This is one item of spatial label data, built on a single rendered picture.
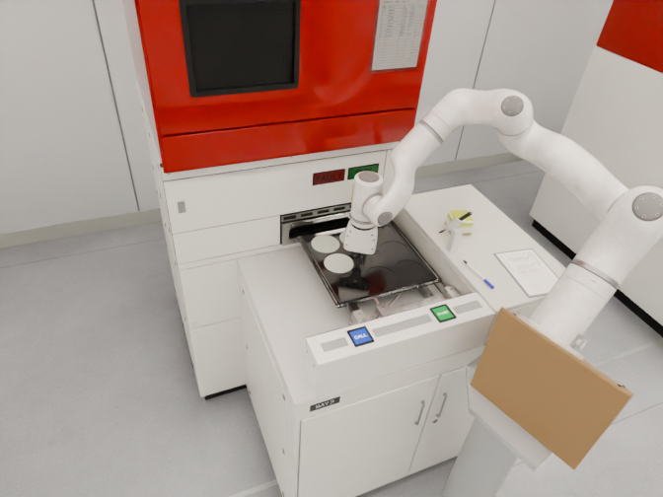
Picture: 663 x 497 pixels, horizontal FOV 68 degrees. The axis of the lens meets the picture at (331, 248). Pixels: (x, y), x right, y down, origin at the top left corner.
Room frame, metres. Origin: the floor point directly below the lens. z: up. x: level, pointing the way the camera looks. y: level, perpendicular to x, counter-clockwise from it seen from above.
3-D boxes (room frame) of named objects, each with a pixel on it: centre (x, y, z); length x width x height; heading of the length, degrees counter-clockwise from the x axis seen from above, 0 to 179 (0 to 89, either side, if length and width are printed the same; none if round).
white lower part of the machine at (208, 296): (1.72, 0.29, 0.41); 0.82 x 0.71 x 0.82; 115
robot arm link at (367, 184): (1.24, -0.09, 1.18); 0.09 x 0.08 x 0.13; 28
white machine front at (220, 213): (1.41, 0.15, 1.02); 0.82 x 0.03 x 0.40; 115
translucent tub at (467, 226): (1.39, -0.43, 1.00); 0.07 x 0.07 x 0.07; 10
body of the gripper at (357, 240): (1.24, -0.09, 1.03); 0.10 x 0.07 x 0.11; 82
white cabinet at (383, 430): (1.23, -0.24, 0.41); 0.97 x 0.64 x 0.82; 115
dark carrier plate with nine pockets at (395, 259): (1.29, -0.12, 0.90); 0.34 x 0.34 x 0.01; 25
